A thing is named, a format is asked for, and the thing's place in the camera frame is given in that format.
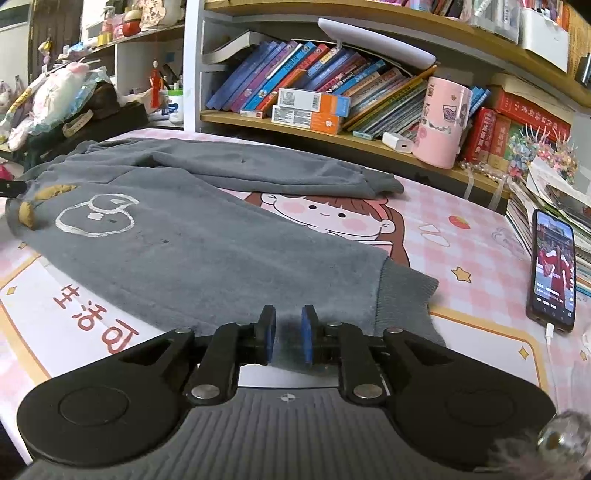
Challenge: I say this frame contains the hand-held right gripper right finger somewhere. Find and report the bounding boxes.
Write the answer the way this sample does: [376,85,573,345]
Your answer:
[301,304,462,407]

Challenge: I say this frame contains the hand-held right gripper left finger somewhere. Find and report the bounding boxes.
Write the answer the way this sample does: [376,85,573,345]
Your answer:
[117,305,278,407]

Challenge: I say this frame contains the grey sweatpants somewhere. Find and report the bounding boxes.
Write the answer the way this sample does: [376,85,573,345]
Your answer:
[7,137,446,374]

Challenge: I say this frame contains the dark brown bag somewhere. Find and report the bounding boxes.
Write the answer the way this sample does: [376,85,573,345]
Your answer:
[60,83,149,139]

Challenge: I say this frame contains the white shelf unit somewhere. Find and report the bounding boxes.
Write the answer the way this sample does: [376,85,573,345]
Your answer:
[81,0,200,130]

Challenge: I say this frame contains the red figurine doll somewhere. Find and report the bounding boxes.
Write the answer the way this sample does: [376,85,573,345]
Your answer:
[150,60,168,112]

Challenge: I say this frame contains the pink cartoon printed desk mat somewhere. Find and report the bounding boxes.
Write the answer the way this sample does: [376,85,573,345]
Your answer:
[0,129,591,462]

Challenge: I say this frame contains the wooden bookshelf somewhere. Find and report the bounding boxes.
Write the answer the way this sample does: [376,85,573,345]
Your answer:
[185,0,591,213]

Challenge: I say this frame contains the white charger adapter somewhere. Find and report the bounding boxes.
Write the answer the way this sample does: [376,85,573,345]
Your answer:
[382,132,415,153]

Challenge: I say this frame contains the orange and white box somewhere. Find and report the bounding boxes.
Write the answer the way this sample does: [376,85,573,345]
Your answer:
[277,88,352,118]
[271,105,345,136]

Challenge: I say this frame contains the pink printed cup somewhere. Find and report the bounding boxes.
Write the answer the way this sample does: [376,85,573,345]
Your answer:
[412,76,472,170]

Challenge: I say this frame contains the stack of magazines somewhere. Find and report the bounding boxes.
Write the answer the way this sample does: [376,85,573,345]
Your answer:
[505,159,591,296]

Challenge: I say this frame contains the black smartphone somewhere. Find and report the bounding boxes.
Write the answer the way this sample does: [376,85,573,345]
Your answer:
[526,209,578,334]

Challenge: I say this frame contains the grey open book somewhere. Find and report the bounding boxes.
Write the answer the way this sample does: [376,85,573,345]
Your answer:
[203,31,273,65]

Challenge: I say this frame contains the furry pompom charm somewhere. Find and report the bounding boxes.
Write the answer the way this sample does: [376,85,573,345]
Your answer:
[489,411,591,476]

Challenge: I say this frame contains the row of colourful books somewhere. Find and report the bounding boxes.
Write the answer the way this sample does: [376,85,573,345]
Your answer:
[205,41,490,139]

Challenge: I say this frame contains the pastel flower bouquet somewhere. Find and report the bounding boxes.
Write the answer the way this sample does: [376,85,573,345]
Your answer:
[508,124,578,185]

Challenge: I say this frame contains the white bar lamp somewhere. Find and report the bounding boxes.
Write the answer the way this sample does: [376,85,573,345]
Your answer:
[318,18,437,70]

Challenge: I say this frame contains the thick book with red cover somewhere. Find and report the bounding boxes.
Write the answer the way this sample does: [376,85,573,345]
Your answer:
[489,74,573,144]

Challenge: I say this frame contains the white storage box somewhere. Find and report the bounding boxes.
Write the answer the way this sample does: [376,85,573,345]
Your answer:
[519,7,571,72]

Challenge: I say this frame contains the pearl bead string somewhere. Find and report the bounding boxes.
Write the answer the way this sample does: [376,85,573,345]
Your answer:
[457,159,500,180]

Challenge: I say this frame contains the white charging cable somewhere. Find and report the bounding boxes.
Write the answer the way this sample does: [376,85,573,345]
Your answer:
[544,323,561,407]

